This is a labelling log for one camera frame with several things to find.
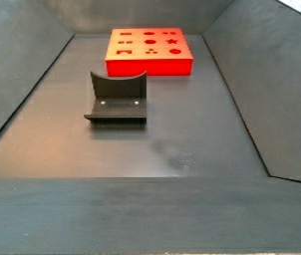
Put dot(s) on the black curved fixture stand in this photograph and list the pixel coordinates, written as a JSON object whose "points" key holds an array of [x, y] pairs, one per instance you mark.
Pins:
{"points": [[120, 98]]}

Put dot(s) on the red shape-sorting insertion block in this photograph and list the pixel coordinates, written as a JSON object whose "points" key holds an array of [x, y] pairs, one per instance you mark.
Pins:
{"points": [[147, 50]]}

